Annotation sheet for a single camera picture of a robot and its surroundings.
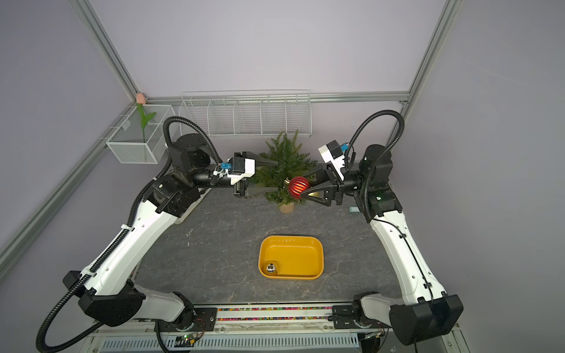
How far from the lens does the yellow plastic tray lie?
82cm

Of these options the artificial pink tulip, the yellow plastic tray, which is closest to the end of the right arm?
the yellow plastic tray

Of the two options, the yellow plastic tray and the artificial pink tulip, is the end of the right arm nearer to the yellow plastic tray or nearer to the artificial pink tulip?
the yellow plastic tray
